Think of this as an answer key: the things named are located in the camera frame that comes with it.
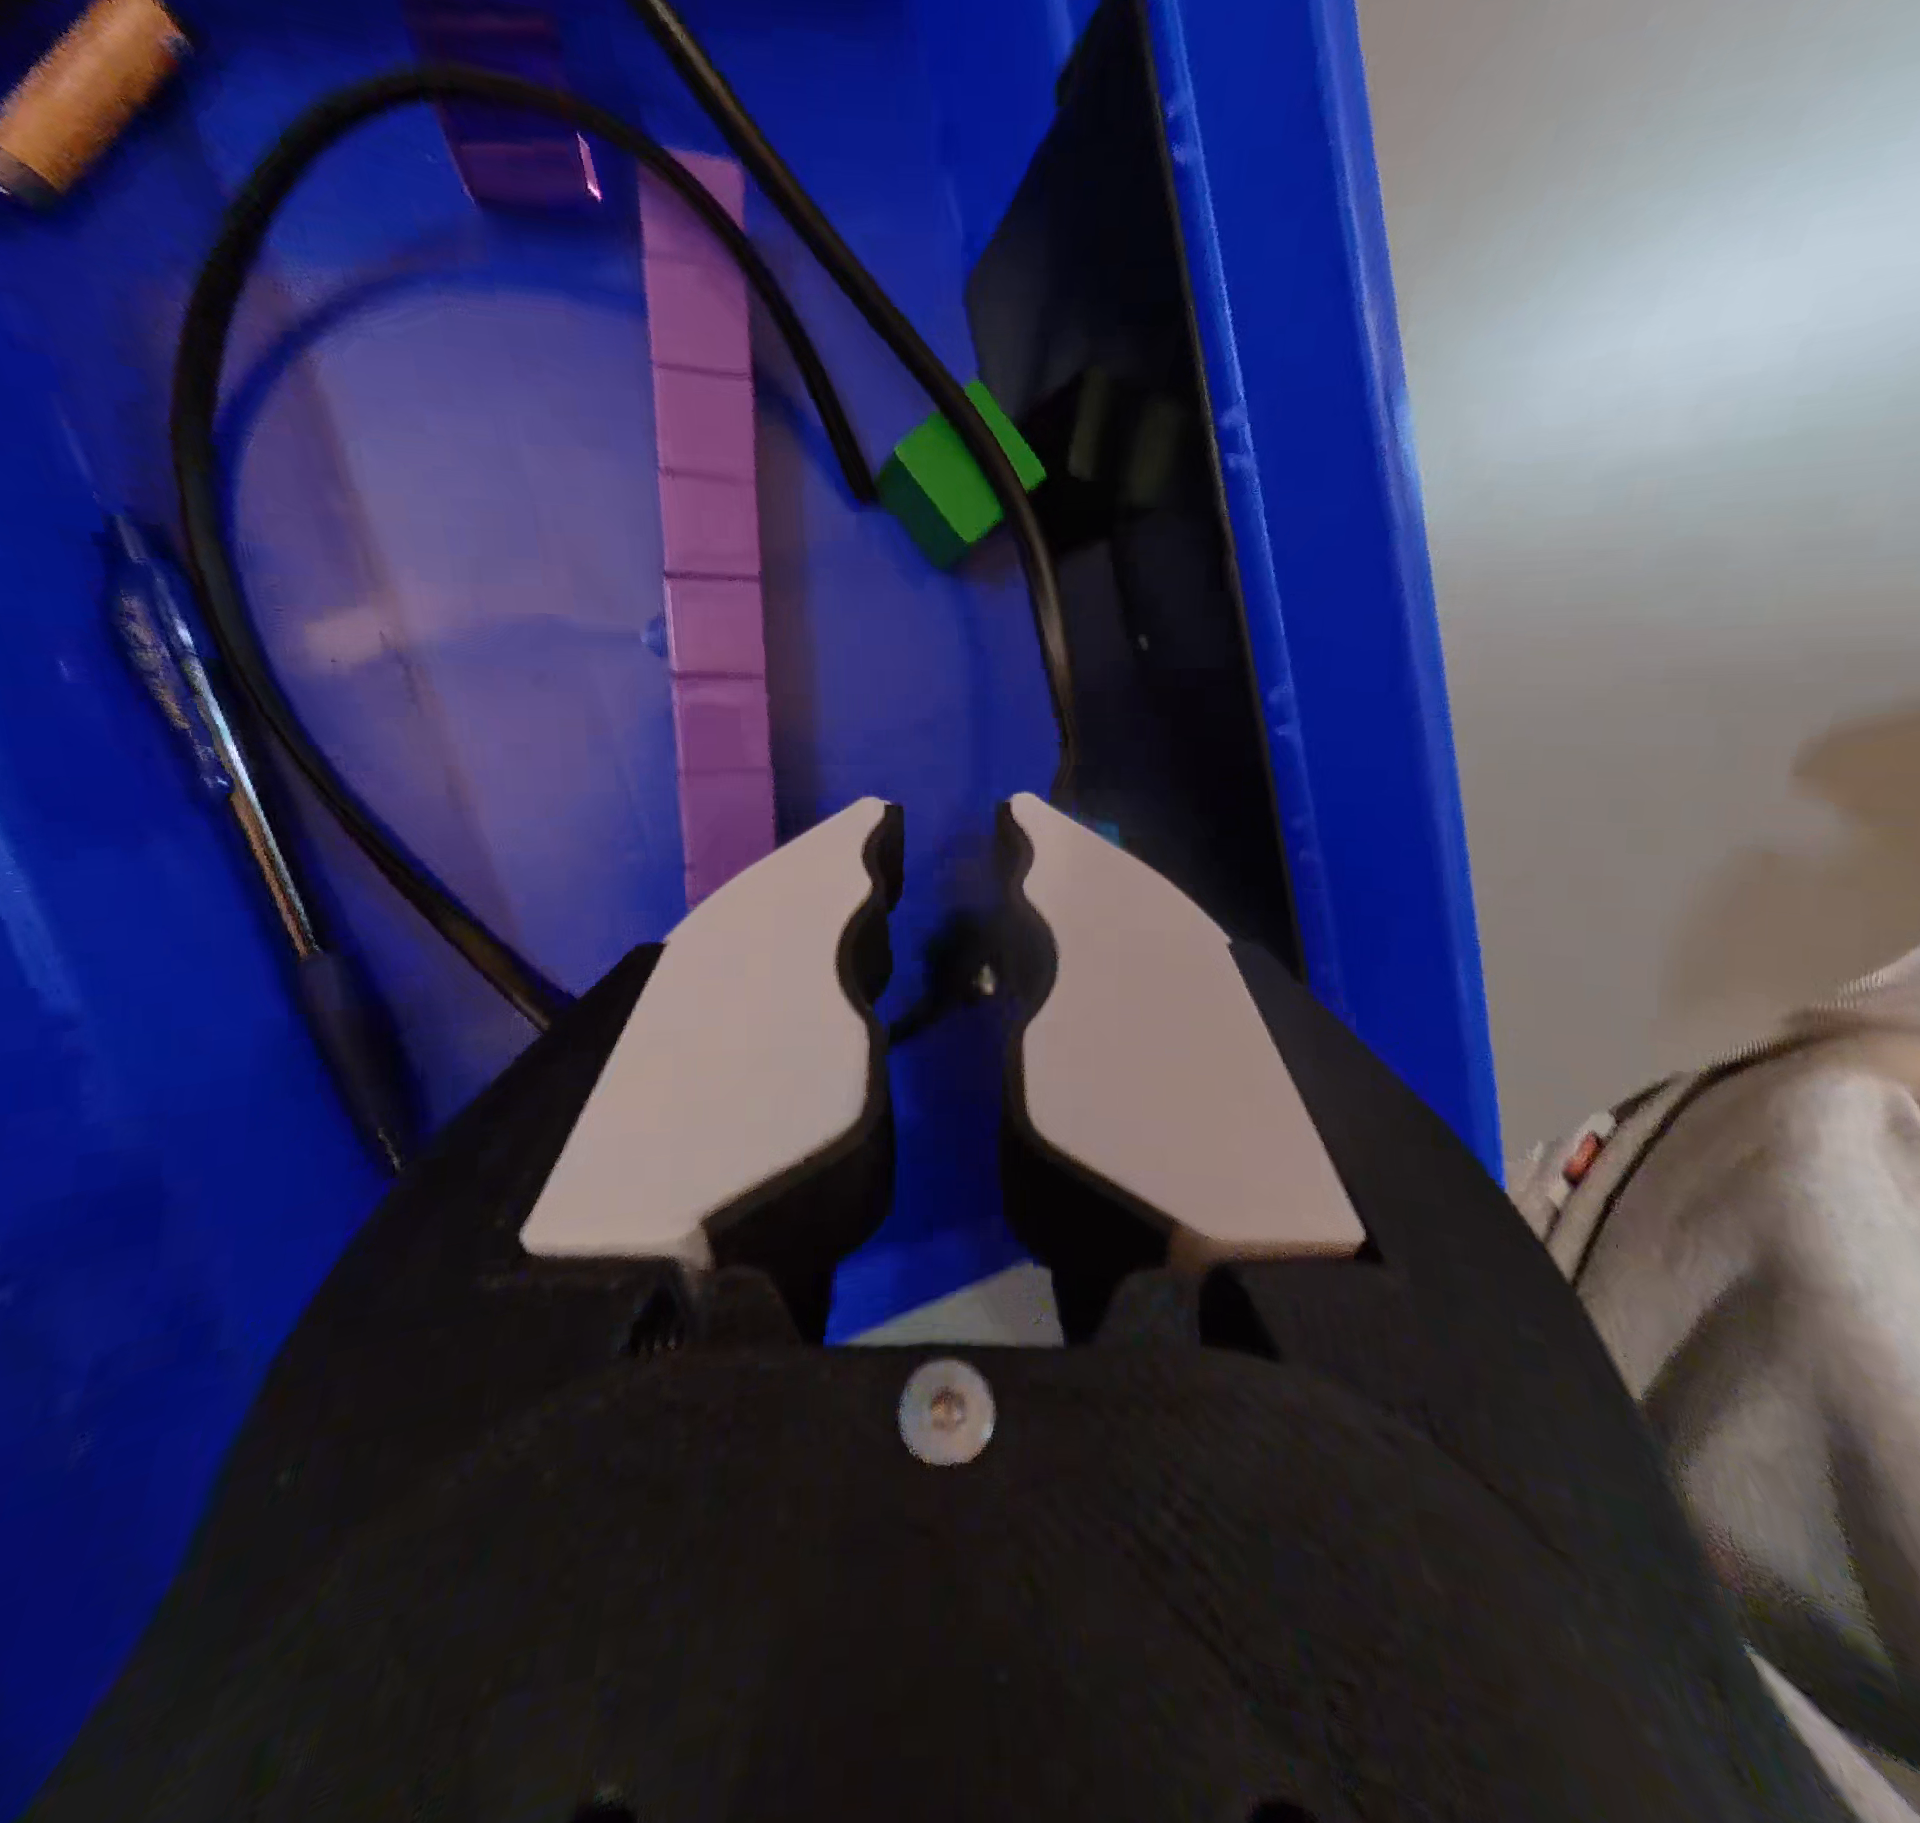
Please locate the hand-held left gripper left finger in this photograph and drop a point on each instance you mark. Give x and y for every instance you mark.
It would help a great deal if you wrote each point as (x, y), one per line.
(721, 1088)

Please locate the short purple strip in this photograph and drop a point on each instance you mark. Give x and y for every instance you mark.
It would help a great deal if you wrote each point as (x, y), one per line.
(510, 129)

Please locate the person's grey sweatshirt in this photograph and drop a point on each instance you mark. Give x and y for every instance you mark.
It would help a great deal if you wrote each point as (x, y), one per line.
(1771, 1329)

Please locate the long purple strip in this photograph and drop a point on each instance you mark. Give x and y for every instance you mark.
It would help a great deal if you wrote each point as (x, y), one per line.
(705, 504)

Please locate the tagged blue plastic bin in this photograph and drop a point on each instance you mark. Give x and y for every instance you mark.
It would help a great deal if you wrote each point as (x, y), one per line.
(930, 129)

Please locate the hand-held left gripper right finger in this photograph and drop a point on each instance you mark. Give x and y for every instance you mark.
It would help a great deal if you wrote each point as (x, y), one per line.
(1185, 1103)

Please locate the black flat tablet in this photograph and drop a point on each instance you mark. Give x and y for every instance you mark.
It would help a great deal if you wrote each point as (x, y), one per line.
(1156, 654)

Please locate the brown thread spool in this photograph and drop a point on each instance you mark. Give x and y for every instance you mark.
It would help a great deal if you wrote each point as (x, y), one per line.
(90, 90)

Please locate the green block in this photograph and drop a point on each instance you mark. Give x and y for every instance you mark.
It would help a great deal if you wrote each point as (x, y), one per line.
(946, 488)

